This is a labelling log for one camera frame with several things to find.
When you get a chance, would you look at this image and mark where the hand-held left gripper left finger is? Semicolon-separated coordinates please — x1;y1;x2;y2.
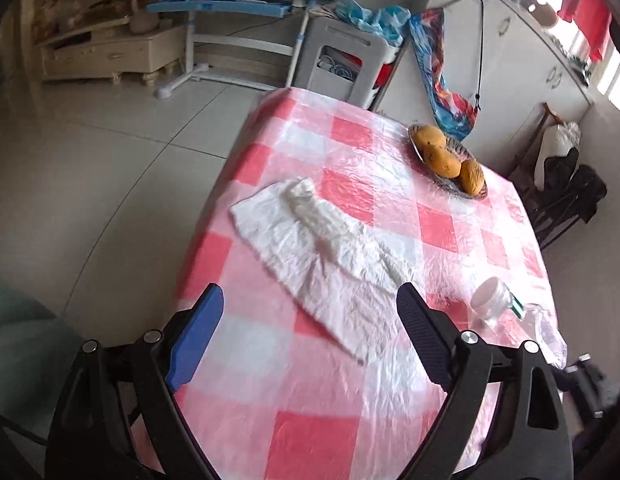
45;284;225;480

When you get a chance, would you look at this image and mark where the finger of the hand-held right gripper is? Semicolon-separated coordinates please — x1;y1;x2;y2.
560;354;618;413

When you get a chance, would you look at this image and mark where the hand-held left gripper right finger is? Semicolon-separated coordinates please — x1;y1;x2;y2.
396;282;573;480

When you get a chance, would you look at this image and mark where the clear plastic bottle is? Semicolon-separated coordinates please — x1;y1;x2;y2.
470;276;569;368

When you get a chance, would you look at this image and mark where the white cloth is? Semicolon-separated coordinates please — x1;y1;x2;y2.
229;177;426;366

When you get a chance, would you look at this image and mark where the red white checkered tablecloth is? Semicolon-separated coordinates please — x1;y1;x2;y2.
132;87;563;480

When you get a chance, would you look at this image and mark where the dark woven fruit basket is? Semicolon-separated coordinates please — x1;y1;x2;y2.
408;124;490;202

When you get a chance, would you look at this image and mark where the grey chair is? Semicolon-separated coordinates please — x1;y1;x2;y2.
0;285;77;441

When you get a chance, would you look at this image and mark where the black folding chair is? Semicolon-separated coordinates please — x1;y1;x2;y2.
532;147;609;251

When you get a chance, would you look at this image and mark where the wooden chair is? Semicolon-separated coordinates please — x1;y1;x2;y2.
507;102;566;196

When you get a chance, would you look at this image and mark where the white bag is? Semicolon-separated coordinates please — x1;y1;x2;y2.
535;121;582;191

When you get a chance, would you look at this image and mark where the colourful kite bag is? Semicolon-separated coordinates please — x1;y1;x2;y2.
409;0;486;141

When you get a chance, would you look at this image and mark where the grey plastic stool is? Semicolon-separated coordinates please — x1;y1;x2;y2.
295;17;399;111

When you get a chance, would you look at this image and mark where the white cabinet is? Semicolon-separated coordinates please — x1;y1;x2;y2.
375;0;594;171

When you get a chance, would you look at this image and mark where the cream television cabinet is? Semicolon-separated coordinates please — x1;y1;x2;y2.
37;25;186;84

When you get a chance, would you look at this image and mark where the blue plastic bag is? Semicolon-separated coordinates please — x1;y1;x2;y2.
335;0;411;46

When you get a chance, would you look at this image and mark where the pink kettlebell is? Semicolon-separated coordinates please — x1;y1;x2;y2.
130;0;162;34

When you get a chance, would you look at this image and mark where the blue desk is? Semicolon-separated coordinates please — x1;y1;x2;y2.
146;0;341;99

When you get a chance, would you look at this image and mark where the red hanging cloth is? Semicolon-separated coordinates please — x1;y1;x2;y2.
557;0;614;61

